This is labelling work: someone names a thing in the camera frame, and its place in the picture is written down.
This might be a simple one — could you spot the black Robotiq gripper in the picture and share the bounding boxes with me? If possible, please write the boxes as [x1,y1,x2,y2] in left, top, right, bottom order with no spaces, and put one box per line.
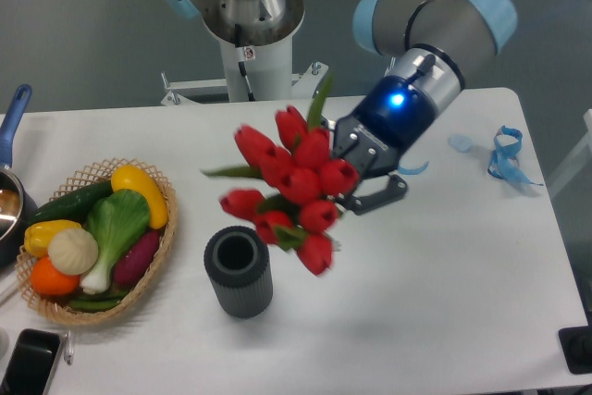
[320,76,437,216]

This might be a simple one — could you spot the red tulip bouquet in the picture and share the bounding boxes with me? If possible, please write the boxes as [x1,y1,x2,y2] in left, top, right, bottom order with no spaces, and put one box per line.
[205,81,360,276]

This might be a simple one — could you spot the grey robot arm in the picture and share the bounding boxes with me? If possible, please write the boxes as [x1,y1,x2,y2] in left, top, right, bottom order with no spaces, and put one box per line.
[166,0,517,215]

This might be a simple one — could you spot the dark grey ribbed vase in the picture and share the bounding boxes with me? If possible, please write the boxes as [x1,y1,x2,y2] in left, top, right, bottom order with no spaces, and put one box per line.
[203,226,273,319]

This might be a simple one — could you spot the blue ribbon strip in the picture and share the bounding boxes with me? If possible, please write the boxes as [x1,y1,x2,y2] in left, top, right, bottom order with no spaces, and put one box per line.
[398,162,429,176]

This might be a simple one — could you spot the small pale blue cap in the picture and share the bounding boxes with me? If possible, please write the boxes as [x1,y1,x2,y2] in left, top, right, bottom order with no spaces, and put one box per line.
[448,134,474,153]

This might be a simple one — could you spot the blue ribbon bundle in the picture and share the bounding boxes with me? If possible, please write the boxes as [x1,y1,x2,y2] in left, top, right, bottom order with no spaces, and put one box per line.
[487,125,544,188]

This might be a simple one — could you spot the yellow squash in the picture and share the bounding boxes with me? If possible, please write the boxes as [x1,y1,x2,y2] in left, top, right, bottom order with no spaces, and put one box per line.
[111,164,168,229]

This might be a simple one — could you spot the green bok choy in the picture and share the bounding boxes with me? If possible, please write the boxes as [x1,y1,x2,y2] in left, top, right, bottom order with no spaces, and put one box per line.
[80,189,150,295]

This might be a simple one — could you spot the purple sweet potato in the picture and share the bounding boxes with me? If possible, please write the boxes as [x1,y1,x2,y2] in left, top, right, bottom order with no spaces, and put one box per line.
[113,229,160,289]

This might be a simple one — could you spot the black device at edge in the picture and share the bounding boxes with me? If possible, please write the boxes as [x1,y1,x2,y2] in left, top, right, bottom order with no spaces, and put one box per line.
[558,326,591,375]

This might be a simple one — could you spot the green cucumber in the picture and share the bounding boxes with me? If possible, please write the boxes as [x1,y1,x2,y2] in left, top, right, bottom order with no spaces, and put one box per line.
[29,181,113,225]

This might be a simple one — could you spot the white steamed bun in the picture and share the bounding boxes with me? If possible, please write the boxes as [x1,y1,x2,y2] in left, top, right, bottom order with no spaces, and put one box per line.
[47,228,99,276]

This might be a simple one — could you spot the green pea pods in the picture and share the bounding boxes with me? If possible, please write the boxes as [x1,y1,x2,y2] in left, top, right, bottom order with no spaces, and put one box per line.
[67,290,129,313]

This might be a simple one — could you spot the yellow bell pepper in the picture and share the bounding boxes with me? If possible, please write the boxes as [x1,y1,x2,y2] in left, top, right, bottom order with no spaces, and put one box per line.
[24,219,82,258]

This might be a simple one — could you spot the orange fruit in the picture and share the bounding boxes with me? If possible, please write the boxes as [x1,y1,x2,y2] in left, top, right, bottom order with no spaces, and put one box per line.
[30,256,80,296]

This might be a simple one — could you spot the woven wicker basket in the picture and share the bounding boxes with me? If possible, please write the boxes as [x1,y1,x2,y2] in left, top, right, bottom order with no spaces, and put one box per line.
[15,158,179,327]

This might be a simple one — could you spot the small clear clip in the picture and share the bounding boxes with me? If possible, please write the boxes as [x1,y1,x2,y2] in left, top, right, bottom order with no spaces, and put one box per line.
[63,329,75,365]

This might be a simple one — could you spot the black smartphone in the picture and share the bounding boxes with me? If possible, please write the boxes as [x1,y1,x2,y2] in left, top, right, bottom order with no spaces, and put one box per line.
[1,328,62,395]

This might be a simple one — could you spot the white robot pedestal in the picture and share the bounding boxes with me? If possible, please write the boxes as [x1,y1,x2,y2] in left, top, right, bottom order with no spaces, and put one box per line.
[161,0,329,105]

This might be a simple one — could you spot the white frame at right edge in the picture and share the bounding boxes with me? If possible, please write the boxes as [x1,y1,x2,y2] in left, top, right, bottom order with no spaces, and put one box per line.
[547,109,591,200]

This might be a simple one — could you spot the blue handled saucepan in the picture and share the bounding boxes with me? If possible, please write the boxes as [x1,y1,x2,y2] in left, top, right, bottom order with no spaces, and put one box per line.
[1,84,38,267]

